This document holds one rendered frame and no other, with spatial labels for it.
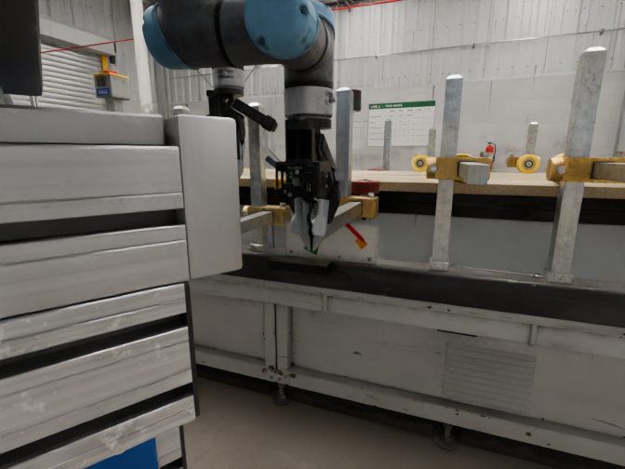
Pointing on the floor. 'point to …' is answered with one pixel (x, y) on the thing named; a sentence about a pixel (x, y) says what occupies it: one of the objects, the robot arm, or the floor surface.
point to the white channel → (140, 57)
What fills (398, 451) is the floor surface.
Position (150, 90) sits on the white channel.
